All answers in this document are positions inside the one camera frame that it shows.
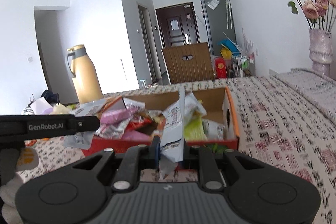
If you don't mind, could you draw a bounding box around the calligraphy print tablecloth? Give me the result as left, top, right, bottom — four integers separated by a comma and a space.
0, 67, 336, 224

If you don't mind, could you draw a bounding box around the red pumpkin cardboard box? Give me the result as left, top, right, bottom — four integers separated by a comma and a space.
83, 87, 239, 161

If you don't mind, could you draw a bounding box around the green white snack bag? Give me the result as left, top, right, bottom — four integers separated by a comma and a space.
184, 92, 207, 141

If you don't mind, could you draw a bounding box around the red gift box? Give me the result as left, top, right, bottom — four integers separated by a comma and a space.
214, 57, 227, 79

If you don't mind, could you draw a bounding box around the wire storage rack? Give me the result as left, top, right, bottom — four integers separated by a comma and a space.
233, 54, 256, 78

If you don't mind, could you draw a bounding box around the dark brown entrance door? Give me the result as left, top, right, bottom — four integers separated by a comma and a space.
155, 2, 200, 48

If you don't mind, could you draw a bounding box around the wooden chair back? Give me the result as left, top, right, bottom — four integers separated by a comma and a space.
162, 43, 214, 84

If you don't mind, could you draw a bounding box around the pink textured vase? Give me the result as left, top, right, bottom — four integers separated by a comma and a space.
309, 29, 333, 77

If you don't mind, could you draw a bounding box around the grey white snack packet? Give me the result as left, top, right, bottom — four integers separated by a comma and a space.
159, 88, 185, 180

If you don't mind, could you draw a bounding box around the grey refrigerator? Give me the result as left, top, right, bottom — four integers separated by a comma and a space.
201, 0, 236, 56

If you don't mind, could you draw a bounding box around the pink snack bag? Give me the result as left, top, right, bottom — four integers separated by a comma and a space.
100, 108, 137, 124

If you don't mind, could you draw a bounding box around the beige thermos jug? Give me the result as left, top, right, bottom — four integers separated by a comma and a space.
66, 44, 103, 104

